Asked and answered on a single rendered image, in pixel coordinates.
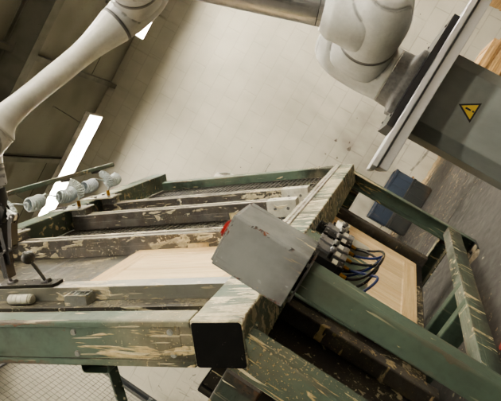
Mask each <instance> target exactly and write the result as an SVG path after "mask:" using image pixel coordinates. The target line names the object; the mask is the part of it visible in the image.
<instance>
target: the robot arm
mask: <svg viewBox="0 0 501 401"><path fill-rule="evenodd" d="M168 1H169V0H111V1H110V2H109V3H108V4H107V6H106V7H105V8H104V9H103V10H102V11H101V12H100V13H99V15H98V16H97V18H96V19H95V20H94V21H93V22H92V23H91V25H90V26H89V27H88V29H87V30H86V31H85V32H84V34H83V35H82V36H81V37H80V38H79V39H78V40H77V41H76V42H75V43H74V44H73V45H72V46H71V47H70V48H69V49H67V50H66V51H65V52H64V53H63V54H61V55H60V56H59V57H57V58H56V59H55V60H54V61H53V62H52V63H51V64H49V65H48V66H47V67H46V68H44V69H43V70H42V71H40V72H39V73H38V74H37V75H35V76H34V77H33V78H32V79H31V80H30V81H29V82H27V83H26V84H25V85H23V86H22V87H21V88H19V89H18V90H17V91H16V92H15V93H13V94H12V95H10V96H9V97H8V98H6V99H4V100H3V101H2V102H1V103H0V265H1V268H2V274H3V278H4V279H5V278H12V277H13V276H15V275H16V272H15V269H14V256H13V249H15V248H17V247H18V239H17V220H18V217H19V213H18V212H15V213H14V212H12V211H10V207H9V206H8V204H7V201H8V196H7V192H6V187H3V185H6V184H7V179H6V172H5V166H4V165H3V157H2V156H3V152H4V151H5V150H6V149H7V148H8V146H9V145H10V144H11V143H12V142H13V141H14V140H15V137H14V132H15V129H16V127H17V125H18V124H19V123H20V121H22V120H23V118H24V117H26V116H27V114H28V113H30V112H31V111H32V110H33V109H34V108H35V107H36V106H38V105H39V104H40V103H41V102H43V101H44V100H45V99H47V98H48V97H49V96H50V95H51V94H52V93H54V92H55V91H56V90H58V89H59V88H61V87H62V86H63V85H64V84H66V83H67V82H68V81H69V80H70V79H71V78H73V77H74V76H75V75H77V74H78V73H79V72H81V71H82V70H83V69H84V68H86V67H87V66H88V65H89V64H90V63H92V62H93V61H95V60H96V59H98V58H99V57H101V56H102V55H103V54H105V53H107V52H109V51H111V50H112V49H114V48H115V47H117V46H119V45H121V44H122V43H124V42H126V41H128V40H129V39H131V38H132V37H133V36H135V35H136V34H138V33H140V32H141V31H143V29H144V28H145V27H146V26H148V25H149V24H150V23H151V22H152V21H153V20H154V19H155V18H156V17H157V16H158V15H159V14H160V13H161V12H162V10H163V9H164V8H165V6H166V5H167V3H168ZM196 1H200V2H206V3H211V4H214V5H218V6H225V7H229V8H232V9H237V10H243V11H247V12H251V13H255V14H261V15H266V16H270V17H273V18H281V19H284V20H288V21H295V22H299V23H302V24H306V25H313V26H317V27H318V31H319V32H320V36H319V37H318V39H317V42H316V45H315V54H316V59H317V61H318V62H319V64H320V66H321V67H322V68H323V69H324V70H325V71H326V72H327V73H328V74H329V75H330V76H331V77H333V78H334V79H336V80H338V81H339V82H341V83H342V84H344V85H345V86H347V87H349V88H350V89H352V90H354V91H357V92H358V93H360V94H362V95H365V96H366V97H369V98H371V99H373V100H375V101H376V102H377V103H379V104H380V105H382V106H384V107H385V110H384V114H385V115H387V116H388V115H389V114H392V112H393V111H394V109H395V108H396V106H397V105H398V102H399V101H400V99H401V98H402V96H403V94H404V93H405V91H406V89H407V88H408V87H409V85H410V83H411V81H412V80H413V78H414V77H415V75H416V74H417V72H418V70H419V68H420V67H421V65H422V64H423V62H424V61H425V58H426V57H427V56H428V55H429V51H427V50H424V51H423V52H421V53H420V54H419V55H417V56H416V55H414V54H412V53H409V52H407V51H405V50H404V49H401V48H400V47H399V46H400V44H401V43H402V42H403V40H404V38H405V37H406V35H407V33H408V31H409V29H410V26H411V24H412V21H413V17H414V5H415V0H196ZM404 51H405V52H404ZM400 57H401V58H400ZM399 59H400V60H399ZM395 65H396V66H395ZM393 69H394V70H393ZM392 70H393V71H392ZM388 77H389V78H388ZM387 78H388V79H387ZM385 82H386V83H385ZM380 90H381V91H380ZM376 96H377V97H376Z"/></svg>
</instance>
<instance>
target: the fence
mask: <svg viewBox="0 0 501 401"><path fill-rule="evenodd" d="M229 278H230V277H208V278H157V279H131V280H106V281H80V282H62V283H61V284H59V285H57V286H55V287H51V288H22V289H0V302H7V298H8V296H9V295H10V294H33V295H34V296H35V297H36V301H35V302H38V301H64V296H65V295H66V294H68V293H70V292H72V291H76V290H93V293H94V296H95V300H126V299H169V298H212V297H213V295H214V294H215V293H216V292H217V291H218V290H219V289H220V288H221V287H222V286H223V284H224V283H225V282H226V281H227V280H228V279H229Z"/></svg>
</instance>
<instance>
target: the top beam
mask: <svg viewBox="0 0 501 401"><path fill-rule="evenodd" d="M163 181H167V179H166V174H165V173H164V174H155V175H151V176H149V177H145V178H142V179H141V180H138V181H134V182H131V183H129V184H127V185H123V186H121V187H118V188H116V189H112V190H110V194H115V193H121V194H122V195H120V196H119V197H120V201H129V200H139V199H145V198H147V197H150V196H152V195H154V194H156V193H159V192H160V191H163V189H162V182H163ZM87 203H90V204H94V206H91V210H92V212H103V206H102V200H85V201H81V202H80V204H81V205H83V204H87ZM21 228H25V229H27V228H30V229H31V230H30V231H28V232H27V236H28V239H34V238H47V237H57V236H61V235H63V234H64V233H67V232H70V231H72V230H74V226H73V221H72V211H67V212H48V213H46V214H44V215H41V216H37V217H35V218H32V219H30V220H27V221H24V222H21V223H19V224H17V229H21Z"/></svg>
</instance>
